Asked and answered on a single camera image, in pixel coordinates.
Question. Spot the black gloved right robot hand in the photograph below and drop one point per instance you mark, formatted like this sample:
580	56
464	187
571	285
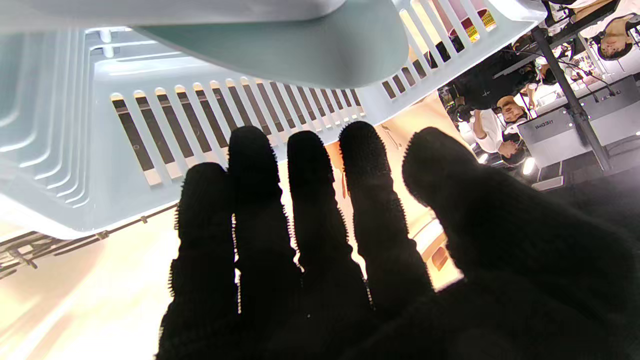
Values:
500	280

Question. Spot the person in white shirt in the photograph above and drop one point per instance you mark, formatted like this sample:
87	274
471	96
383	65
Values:
492	130

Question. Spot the grey equipment case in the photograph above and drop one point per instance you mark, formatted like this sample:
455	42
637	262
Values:
550	135

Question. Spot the black tripod stand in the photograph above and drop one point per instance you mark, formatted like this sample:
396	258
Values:
570	95

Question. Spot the blue plastic dish rack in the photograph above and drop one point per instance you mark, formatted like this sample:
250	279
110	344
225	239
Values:
75	150

